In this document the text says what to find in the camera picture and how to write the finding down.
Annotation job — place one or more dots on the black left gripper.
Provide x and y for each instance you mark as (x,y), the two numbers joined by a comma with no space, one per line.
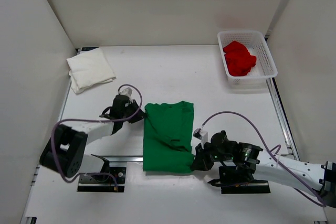
(139,115)

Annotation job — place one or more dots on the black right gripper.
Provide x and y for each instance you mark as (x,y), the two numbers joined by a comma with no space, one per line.
(201,163)

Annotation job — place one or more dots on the green t shirt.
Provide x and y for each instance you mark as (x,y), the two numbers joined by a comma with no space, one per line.
(167,137)

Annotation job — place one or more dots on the white t shirt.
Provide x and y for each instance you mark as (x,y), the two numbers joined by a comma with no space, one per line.
(88,69)

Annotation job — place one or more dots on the red t shirt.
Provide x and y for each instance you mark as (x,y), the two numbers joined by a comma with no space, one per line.
(238,59)

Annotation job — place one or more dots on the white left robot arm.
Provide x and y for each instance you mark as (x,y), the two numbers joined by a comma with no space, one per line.
(65,151)

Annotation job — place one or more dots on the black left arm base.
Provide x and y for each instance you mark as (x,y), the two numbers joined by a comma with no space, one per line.
(112,180)

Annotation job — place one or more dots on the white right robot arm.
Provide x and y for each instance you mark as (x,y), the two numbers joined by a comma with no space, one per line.
(315,179)

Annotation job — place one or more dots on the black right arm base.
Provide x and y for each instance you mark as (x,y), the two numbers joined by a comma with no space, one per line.
(231,182)

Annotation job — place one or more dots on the white plastic basket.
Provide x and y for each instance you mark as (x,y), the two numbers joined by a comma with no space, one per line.
(256,45)

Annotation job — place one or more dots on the aluminium front rail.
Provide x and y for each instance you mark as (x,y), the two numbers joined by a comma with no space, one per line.
(126,159)

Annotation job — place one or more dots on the aluminium rail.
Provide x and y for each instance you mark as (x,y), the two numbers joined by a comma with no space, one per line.
(126,159)
(282,118)

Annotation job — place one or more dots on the aluminium right side rail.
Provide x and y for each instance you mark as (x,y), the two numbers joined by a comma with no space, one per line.
(282,118)

